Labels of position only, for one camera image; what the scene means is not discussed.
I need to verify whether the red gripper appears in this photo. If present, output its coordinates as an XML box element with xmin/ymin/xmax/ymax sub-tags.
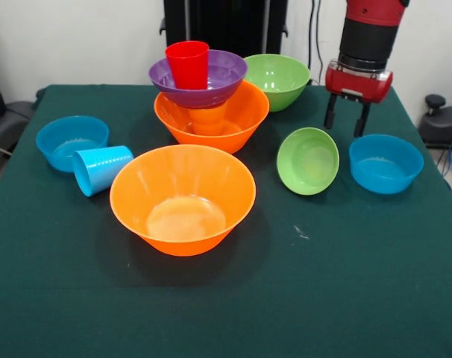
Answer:
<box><xmin>323</xmin><ymin>59</ymin><xmax>394</xmax><ymax>139</ymax></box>

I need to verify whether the small green bowl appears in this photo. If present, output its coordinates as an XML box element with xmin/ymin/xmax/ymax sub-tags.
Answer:
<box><xmin>277</xmin><ymin>127</ymin><xmax>341</xmax><ymax>196</ymax></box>

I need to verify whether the blue bowl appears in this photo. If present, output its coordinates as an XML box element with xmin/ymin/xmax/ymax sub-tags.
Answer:
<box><xmin>35</xmin><ymin>115</ymin><xmax>110</xmax><ymax>174</ymax></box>
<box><xmin>348</xmin><ymin>134</ymin><xmax>425</xmax><ymax>195</ymax></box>

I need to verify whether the large green bowl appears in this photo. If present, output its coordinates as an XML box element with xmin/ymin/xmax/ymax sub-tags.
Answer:
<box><xmin>243</xmin><ymin>54</ymin><xmax>311</xmax><ymax>113</ymax></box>

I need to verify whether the large orange bowl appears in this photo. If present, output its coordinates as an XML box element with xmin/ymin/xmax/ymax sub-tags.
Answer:
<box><xmin>154</xmin><ymin>80</ymin><xmax>271</xmax><ymax>155</ymax></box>
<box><xmin>109</xmin><ymin>144</ymin><xmax>257</xmax><ymax>257</ymax></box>

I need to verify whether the purple bowl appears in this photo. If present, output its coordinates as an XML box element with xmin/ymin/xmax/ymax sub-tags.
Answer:
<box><xmin>148</xmin><ymin>49</ymin><xmax>248</xmax><ymax>110</ymax></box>

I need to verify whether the orange cup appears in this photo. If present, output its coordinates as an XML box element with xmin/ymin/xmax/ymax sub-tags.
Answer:
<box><xmin>188</xmin><ymin>102</ymin><xmax>229</xmax><ymax>136</ymax></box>

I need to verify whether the red cup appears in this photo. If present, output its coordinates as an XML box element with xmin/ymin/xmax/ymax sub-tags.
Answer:
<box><xmin>164</xmin><ymin>40</ymin><xmax>210</xmax><ymax>91</ymax></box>

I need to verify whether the blue cup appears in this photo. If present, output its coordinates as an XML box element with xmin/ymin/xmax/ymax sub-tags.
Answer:
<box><xmin>71</xmin><ymin>145</ymin><xmax>134</xmax><ymax>198</ymax></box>

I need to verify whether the dark green table cloth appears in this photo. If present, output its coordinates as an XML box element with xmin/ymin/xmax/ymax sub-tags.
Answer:
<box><xmin>0</xmin><ymin>84</ymin><xmax>452</xmax><ymax>358</ymax></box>

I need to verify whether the black pedestal foot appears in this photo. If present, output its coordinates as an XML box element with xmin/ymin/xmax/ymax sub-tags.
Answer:
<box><xmin>419</xmin><ymin>94</ymin><xmax>452</xmax><ymax>150</ymax></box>
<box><xmin>0</xmin><ymin>100</ymin><xmax>36</xmax><ymax>157</ymax></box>

